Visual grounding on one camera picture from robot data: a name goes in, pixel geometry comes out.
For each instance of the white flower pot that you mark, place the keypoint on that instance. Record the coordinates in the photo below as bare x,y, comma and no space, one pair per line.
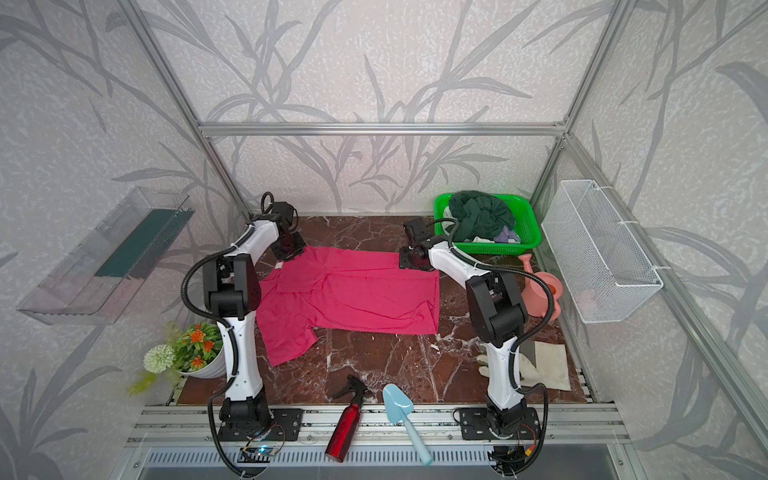
203,360

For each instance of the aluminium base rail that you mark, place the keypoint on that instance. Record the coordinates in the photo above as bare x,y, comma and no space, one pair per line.
180,436

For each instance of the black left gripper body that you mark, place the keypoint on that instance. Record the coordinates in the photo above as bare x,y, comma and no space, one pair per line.
289,246

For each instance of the lavender garment in basket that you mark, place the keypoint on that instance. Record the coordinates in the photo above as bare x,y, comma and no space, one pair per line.
507,236

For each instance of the light blue garden trowel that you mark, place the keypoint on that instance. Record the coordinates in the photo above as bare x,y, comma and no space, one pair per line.
398,407

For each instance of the green plastic laundry basket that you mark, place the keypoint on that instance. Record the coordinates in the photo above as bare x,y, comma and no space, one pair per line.
526,227

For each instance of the pink watering can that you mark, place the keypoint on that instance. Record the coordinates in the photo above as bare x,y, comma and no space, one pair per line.
535,298

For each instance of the artificial flower bouquet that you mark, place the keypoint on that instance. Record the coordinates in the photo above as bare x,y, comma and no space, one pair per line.
160,360

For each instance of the dark green t-shirt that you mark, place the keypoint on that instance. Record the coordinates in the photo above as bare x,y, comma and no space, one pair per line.
478,214

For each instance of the white garment in basket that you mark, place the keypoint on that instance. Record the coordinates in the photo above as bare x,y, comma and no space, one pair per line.
448,218

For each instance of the red spray bottle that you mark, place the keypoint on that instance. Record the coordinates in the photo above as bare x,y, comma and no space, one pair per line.
341,439

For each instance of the white wire mesh basket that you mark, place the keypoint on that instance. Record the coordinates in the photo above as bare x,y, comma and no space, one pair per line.
605,269

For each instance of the clear plastic wall shelf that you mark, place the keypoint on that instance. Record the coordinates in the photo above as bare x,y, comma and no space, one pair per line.
96,282

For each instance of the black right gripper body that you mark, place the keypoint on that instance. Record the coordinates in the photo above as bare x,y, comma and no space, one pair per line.
414,258

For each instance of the white green gardening glove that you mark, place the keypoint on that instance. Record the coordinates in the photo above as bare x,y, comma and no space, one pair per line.
534,362

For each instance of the magenta t-shirt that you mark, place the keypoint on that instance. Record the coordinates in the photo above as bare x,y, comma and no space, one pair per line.
330,288

